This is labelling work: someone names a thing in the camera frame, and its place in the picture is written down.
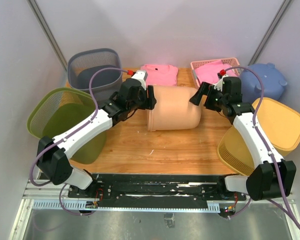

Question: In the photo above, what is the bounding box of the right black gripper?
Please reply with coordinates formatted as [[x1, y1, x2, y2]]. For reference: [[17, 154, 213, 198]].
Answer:
[[189, 81, 228, 112]]

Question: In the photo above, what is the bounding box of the orange plastic bucket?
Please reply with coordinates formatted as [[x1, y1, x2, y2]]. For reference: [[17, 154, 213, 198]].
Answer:
[[147, 85, 202, 131]]

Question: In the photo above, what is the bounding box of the blue plastic bucket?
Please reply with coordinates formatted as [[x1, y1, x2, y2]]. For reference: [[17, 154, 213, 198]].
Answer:
[[239, 62, 288, 104]]

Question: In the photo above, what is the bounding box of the yellow slotted plastic basket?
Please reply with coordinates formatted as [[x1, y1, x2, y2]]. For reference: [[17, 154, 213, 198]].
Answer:
[[217, 97, 300, 176]]

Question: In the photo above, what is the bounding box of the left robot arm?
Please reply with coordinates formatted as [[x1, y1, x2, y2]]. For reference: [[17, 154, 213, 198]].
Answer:
[[35, 78, 157, 198]]

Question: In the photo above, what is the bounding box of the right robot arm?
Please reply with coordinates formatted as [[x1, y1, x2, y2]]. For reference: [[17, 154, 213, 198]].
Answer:
[[189, 75, 297, 201]]

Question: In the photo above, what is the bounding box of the pink folded cloth in basket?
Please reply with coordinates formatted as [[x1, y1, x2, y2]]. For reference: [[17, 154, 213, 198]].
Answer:
[[194, 60, 231, 85]]

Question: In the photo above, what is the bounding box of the pink folded t-shirt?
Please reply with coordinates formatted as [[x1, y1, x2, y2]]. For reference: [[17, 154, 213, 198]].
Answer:
[[140, 64, 179, 86]]

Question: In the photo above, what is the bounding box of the pink plastic storage basket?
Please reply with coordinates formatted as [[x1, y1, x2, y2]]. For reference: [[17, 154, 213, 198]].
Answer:
[[190, 57, 240, 89]]

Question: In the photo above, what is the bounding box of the grey mesh waste basket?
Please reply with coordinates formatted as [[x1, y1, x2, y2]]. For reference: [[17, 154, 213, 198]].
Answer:
[[67, 48, 123, 105]]

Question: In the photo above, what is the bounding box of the green mesh waste basket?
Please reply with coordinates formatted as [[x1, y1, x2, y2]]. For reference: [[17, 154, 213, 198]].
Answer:
[[27, 87, 107, 165]]

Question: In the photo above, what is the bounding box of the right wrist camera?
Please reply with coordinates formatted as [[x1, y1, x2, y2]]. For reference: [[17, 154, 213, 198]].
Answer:
[[213, 74, 229, 92]]

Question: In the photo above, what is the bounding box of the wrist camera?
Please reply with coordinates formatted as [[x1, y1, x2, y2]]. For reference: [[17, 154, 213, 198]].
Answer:
[[132, 70, 148, 90], [213, 74, 229, 92]]

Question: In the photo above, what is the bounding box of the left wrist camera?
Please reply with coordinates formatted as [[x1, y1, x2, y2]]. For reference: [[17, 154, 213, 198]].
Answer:
[[132, 70, 148, 90]]

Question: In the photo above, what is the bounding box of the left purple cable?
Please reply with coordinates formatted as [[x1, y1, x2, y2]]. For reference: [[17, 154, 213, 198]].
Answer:
[[29, 67, 134, 217]]

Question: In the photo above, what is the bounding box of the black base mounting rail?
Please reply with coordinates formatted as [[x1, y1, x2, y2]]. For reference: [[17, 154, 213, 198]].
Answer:
[[61, 174, 246, 213]]

